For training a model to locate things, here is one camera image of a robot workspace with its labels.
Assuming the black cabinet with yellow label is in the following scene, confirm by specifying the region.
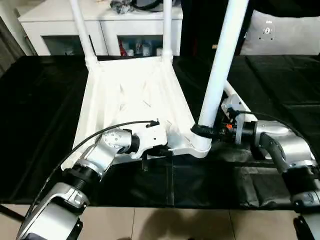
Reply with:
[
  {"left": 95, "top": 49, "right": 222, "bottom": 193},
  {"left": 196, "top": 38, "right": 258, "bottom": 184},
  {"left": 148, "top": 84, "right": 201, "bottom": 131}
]
[{"left": 181, "top": 0, "right": 261, "bottom": 57}]

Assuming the white plastic table leg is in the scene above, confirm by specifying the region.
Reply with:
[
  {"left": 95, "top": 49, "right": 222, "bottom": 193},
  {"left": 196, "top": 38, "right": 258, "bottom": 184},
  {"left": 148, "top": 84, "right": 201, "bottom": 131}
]
[
  {"left": 222, "top": 80, "right": 251, "bottom": 113},
  {"left": 196, "top": 0, "right": 250, "bottom": 132},
  {"left": 161, "top": 0, "right": 175, "bottom": 62},
  {"left": 69, "top": 0, "right": 101, "bottom": 71}
]

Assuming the black table frame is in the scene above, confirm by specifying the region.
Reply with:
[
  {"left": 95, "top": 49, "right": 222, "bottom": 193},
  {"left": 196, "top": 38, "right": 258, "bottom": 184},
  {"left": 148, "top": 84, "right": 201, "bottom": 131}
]
[{"left": 0, "top": 204, "right": 26, "bottom": 222}]

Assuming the black table mat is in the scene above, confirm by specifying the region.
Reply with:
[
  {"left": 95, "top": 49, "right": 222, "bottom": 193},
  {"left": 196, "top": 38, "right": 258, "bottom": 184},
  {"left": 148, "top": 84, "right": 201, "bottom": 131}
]
[{"left": 0, "top": 52, "right": 320, "bottom": 208}]

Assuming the grey cushion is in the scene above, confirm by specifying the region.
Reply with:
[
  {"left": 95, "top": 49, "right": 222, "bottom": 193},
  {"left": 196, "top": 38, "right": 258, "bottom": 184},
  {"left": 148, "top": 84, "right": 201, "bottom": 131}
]
[{"left": 240, "top": 9, "right": 320, "bottom": 56}]

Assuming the white glass-door cabinet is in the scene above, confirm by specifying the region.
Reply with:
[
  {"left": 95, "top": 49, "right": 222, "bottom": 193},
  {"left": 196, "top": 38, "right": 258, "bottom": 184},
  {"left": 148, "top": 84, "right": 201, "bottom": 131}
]
[{"left": 17, "top": 0, "right": 183, "bottom": 57}]

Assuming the white plastic table top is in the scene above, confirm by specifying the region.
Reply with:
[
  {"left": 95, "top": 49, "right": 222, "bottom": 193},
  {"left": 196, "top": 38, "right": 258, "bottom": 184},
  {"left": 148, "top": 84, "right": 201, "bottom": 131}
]
[{"left": 60, "top": 55, "right": 213, "bottom": 173}]

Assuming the grey curtain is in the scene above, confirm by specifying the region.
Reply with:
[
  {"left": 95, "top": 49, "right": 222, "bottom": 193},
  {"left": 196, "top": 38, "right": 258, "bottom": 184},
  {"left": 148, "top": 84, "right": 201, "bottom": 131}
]
[{"left": 0, "top": 15, "right": 26, "bottom": 71}]

